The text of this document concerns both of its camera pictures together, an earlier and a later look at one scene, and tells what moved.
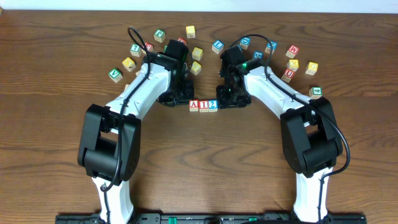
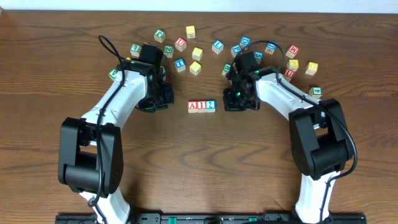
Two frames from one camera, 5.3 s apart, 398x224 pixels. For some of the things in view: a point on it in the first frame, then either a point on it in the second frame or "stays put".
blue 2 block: (213, 105) stays put
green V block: (115, 75) stays put
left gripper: (189, 94) to (168, 100)
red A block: (193, 105) stays put
